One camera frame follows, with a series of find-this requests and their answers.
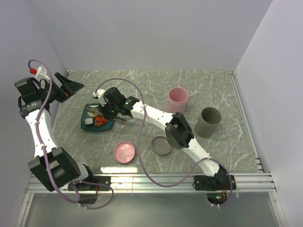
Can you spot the grey cylindrical container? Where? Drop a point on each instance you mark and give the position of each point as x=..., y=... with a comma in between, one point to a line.
x=207, y=122

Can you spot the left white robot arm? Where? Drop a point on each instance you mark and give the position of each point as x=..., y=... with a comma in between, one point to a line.
x=50, y=159

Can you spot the grey round lid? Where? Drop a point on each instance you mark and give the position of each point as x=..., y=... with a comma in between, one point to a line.
x=161, y=146

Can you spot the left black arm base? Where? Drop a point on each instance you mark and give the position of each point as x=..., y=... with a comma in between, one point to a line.
x=101, y=184

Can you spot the pink cylindrical container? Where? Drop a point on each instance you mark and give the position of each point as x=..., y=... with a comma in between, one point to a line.
x=177, y=100

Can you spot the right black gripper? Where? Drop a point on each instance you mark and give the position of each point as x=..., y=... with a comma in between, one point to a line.
x=106, y=115

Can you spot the white rice cake cube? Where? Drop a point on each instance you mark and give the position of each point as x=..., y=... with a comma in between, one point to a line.
x=89, y=121

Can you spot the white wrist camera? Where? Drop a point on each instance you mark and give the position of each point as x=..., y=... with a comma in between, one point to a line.
x=40, y=73
x=99, y=95

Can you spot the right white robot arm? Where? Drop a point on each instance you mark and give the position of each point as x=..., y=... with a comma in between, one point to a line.
x=178, y=132

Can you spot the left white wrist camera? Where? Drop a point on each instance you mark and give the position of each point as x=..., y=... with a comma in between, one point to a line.
x=40, y=73

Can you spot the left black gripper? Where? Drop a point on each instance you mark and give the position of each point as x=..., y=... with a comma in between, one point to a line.
x=70, y=87

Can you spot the round tan bun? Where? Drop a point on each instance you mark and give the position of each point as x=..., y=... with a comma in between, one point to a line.
x=91, y=115

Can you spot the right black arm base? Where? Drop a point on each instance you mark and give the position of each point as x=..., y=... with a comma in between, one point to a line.
x=216, y=188

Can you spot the teal square plate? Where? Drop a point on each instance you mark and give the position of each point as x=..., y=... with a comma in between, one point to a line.
x=92, y=128

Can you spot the pink round lid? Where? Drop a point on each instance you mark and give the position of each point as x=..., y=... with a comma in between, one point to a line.
x=124, y=152

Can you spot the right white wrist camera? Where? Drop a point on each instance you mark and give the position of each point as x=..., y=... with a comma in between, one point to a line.
x=99, y=95

